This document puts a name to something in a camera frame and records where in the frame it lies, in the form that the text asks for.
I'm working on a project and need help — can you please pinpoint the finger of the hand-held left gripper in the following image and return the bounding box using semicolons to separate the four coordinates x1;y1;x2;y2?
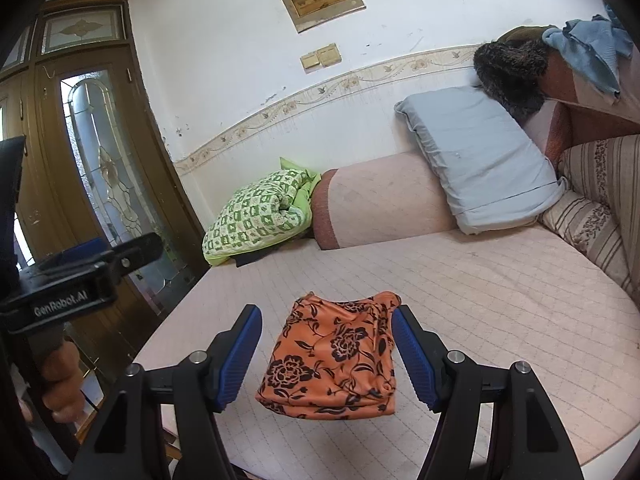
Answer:
106;232;164;278
20;238;114;282

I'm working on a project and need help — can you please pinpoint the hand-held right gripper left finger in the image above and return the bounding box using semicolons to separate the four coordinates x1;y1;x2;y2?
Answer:
67;304;263;480

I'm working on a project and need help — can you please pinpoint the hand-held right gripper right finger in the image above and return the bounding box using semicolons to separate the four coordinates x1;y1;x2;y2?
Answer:
391;305;586;480

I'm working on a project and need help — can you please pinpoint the orange floral blouse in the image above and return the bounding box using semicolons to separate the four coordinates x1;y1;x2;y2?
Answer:
255;291;402;420

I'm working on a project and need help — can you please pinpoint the person's left hand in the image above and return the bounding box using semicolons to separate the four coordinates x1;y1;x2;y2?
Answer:
39;337;87;425

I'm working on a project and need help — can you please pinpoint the wooden door with glass pane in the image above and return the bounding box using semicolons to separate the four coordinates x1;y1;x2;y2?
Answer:
0;0;211;403

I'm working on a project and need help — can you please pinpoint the green patterned blanket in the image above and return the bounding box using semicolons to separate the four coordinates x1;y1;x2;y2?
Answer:
201;156;322;267

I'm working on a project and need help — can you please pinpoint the pink bolster with brown end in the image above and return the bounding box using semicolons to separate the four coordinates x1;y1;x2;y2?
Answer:
310;152;459;251

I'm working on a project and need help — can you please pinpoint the light blue pillow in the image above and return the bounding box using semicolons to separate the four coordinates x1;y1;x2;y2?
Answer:
394;85;569;236

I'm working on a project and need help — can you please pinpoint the small striped floral pillow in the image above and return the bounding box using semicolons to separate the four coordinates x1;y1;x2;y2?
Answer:
537;190;634;292

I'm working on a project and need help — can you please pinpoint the glass transom window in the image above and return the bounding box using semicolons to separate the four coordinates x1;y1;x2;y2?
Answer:
40;5;126;55

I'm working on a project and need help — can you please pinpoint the large striped floral cushion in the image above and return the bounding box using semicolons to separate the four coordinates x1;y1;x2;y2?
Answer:
557;133;640;307

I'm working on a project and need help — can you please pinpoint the dark furry cloth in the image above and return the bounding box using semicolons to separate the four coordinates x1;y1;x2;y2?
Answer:
472;25;559;124

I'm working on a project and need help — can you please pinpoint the pink and brown sofa bolster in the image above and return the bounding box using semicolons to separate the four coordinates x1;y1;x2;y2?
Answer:
542;47;640;127

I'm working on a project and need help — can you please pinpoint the blue cloth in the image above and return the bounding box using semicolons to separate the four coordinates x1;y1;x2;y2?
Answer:
541;14;635;97

